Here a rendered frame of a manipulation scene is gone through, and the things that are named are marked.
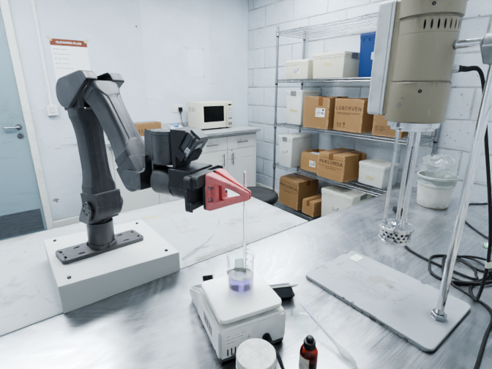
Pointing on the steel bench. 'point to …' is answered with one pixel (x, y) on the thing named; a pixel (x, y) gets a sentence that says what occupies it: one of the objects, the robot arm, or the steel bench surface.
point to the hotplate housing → (268, 330)
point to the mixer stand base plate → (389, 298)
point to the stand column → (464, 198)
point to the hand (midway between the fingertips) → (245, 195)
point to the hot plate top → (232, 312)
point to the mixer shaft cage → (398, 232)
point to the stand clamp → (478, 46)
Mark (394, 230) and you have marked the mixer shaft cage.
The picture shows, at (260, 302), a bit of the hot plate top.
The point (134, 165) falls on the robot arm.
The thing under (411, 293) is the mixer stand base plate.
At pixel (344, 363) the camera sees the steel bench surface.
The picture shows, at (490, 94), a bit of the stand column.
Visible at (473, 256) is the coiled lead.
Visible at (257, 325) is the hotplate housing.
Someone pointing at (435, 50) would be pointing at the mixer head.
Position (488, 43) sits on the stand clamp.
